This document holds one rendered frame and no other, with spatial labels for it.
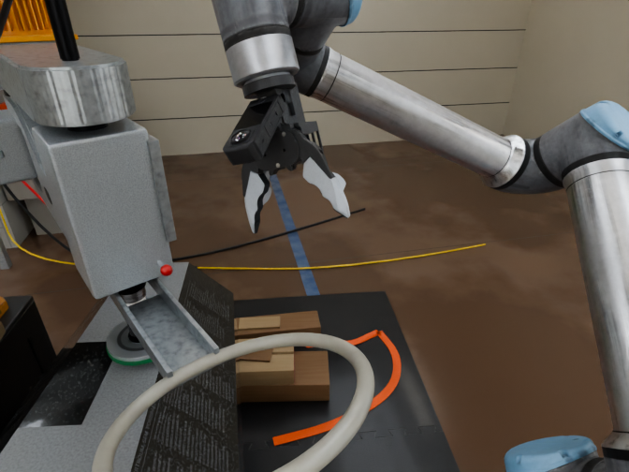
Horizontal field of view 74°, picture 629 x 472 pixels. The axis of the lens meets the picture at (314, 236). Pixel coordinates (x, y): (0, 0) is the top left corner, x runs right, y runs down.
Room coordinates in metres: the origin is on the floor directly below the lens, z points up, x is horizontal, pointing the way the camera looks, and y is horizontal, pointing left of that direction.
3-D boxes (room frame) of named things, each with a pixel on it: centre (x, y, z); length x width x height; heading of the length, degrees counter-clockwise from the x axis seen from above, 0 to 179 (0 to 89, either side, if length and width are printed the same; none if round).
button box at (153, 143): (1.04, 0.42, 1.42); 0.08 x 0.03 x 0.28; 39
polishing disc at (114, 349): (1.02, 0.55, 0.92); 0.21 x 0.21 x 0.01
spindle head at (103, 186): (1.08, 0.60, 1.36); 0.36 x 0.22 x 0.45; 39
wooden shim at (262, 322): (2.00, 0.34, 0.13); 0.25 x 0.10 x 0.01; 94
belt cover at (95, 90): (1.29, 0.77, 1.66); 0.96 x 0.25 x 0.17; 39
